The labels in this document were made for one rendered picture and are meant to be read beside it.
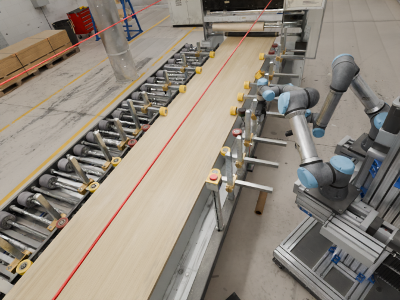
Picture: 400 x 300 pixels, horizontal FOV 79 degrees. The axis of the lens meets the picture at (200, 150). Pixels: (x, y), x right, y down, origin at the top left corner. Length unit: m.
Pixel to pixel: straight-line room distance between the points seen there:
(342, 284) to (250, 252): 0.73
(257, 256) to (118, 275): 1.32
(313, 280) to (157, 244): 1.21
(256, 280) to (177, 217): 1.04
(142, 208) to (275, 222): 1.41
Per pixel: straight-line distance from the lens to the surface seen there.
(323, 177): 1.37
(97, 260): 1.64
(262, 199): 2.66
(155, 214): 1.66
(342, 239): 1.54
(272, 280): 2.38
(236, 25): 4.18
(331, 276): 2.26
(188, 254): 1.79
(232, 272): 2.38
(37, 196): 1.89
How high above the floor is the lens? 2.22
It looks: 42 degrees down
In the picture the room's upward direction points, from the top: 10 degrees counter-clockwise
